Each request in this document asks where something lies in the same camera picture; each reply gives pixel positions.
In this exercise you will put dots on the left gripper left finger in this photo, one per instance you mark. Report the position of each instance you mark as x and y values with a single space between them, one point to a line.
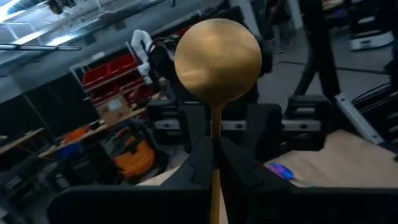
199 171

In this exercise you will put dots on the white machine base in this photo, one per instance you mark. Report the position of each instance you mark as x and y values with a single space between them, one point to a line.
373 40

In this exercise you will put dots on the metal rack shelf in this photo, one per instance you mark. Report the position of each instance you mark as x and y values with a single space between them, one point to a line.
110 81

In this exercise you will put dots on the blue storage bin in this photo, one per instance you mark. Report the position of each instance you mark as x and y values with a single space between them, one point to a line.
68 151

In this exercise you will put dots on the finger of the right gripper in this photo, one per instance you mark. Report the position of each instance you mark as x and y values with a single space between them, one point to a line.
265 130
197 124

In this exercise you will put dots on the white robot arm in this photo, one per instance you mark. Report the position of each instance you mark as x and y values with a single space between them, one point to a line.
138 37

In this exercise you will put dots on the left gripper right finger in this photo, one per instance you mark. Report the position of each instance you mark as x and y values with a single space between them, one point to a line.
245 177

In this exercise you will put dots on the orange shop vacuum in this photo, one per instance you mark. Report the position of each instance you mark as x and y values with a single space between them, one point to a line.
136 158

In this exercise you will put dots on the black bar led light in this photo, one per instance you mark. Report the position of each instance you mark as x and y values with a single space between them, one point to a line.
40 47

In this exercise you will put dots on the iridescent rainbow spoon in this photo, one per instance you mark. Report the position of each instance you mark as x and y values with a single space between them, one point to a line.
281 171

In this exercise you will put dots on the wooden workbench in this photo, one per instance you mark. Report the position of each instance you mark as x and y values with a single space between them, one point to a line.
93 132
18 142

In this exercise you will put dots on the cardboard box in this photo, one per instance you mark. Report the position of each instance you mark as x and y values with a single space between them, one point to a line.
113 109

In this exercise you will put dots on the orange tool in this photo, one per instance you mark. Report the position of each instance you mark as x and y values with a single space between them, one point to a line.
76 134

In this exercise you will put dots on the gold round spoon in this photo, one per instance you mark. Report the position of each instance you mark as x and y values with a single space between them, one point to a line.
217 62

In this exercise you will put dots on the red storage bin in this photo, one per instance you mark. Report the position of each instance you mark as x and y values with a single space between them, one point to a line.
98 76
122 63
133 85
104 93

